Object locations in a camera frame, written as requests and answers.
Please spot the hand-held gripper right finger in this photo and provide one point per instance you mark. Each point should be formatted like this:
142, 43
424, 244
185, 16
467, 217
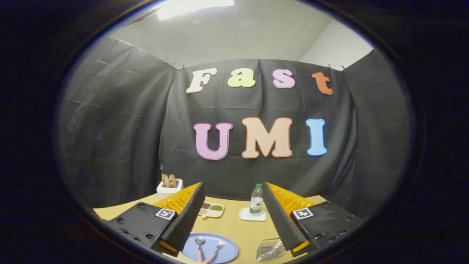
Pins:
278, 216

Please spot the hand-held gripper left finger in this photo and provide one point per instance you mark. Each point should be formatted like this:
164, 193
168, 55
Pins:
190, 216

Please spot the white divided snack dish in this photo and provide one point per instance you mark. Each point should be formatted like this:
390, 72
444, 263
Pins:
214, 214

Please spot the clear plastic water bottle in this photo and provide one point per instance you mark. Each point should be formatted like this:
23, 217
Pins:
256, 203

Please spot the pile of green beans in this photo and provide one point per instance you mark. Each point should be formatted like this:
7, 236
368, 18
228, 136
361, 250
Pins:
216, 208

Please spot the white toaster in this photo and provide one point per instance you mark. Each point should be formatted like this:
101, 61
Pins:
166, 192

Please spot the white square coaster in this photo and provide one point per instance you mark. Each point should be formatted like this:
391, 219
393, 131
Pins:
244, 216

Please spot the toast slice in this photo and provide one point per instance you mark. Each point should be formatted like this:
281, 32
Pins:
165, 180
172, 180

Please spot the blue round plate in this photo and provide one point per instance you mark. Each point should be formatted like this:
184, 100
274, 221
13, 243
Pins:
228, 250

